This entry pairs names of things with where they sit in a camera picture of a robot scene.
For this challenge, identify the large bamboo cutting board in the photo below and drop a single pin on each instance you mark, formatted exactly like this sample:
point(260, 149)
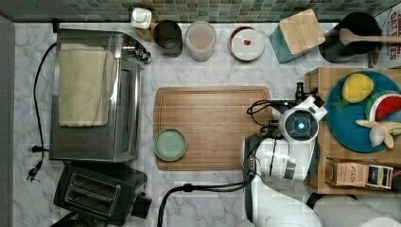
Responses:
point(214, 121)

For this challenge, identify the black toaster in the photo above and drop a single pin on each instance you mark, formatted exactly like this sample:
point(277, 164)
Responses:
point(109, 193)

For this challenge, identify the green ceramic bowl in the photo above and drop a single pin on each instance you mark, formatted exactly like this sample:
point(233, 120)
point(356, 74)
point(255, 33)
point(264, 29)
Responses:
point(169, 144)

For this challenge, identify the dark empty canister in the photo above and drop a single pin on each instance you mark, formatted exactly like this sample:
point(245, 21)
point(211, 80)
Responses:
point(168, 36)

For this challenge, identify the white lidded bowl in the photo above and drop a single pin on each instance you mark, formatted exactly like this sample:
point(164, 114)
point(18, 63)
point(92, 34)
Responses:
point(246, 43)

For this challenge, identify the teal box with bamboo lid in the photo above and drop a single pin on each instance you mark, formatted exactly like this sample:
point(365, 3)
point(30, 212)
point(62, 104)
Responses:
point(296, 35)

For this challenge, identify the silver toaster oven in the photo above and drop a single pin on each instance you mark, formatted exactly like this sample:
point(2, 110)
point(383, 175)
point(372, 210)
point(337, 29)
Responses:
point(117, 141)

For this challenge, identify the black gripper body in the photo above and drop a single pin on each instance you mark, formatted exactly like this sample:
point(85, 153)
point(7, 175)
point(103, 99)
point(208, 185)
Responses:
point(300, 96)

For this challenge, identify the yellow plush lemon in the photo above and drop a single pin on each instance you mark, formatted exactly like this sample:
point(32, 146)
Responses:
point(357, 87)

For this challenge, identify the dark tea bag packet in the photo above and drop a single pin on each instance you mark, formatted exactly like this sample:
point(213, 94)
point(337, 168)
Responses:
point(380, 176)

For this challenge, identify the orange juice bottle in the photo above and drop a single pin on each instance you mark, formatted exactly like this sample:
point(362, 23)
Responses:
point(143, 21)

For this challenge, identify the stash tea bag packet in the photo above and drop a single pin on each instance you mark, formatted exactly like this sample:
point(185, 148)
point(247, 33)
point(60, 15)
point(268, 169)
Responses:
point(350, 174)

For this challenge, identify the blue round plate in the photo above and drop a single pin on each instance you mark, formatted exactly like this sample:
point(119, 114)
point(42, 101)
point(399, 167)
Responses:
point(342, 116)

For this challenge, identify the white paper towel roll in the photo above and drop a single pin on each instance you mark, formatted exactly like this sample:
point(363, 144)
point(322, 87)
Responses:
point(344, 211)

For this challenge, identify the black utensil pot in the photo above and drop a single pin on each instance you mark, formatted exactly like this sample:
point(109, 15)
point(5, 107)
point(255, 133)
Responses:
point(362, 24)

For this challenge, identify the wooden spoon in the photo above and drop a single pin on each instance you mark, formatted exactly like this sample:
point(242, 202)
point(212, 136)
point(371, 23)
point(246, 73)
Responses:
point(349, 37)

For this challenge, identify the plush watermelon slice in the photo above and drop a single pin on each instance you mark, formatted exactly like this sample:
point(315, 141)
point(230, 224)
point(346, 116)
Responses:
point(382, 104)

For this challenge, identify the plush banana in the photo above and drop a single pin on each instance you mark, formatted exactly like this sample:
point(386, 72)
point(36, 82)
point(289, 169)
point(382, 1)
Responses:
point(381, 132)

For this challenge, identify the beige folded towel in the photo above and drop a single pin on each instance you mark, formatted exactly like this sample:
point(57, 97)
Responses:
point(86, 78)

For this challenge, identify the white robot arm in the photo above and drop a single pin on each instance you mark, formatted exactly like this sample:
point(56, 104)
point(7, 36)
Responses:
point(287, 153)

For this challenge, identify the oats box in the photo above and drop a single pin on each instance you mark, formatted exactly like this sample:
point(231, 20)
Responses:
point(387, 55)

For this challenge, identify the wooden tea box tray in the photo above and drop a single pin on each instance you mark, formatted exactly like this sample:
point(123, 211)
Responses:
point(396, 180)

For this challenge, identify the clear cereal jar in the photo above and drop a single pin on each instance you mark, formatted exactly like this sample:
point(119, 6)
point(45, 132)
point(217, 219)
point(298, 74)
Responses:
point(200, 38)

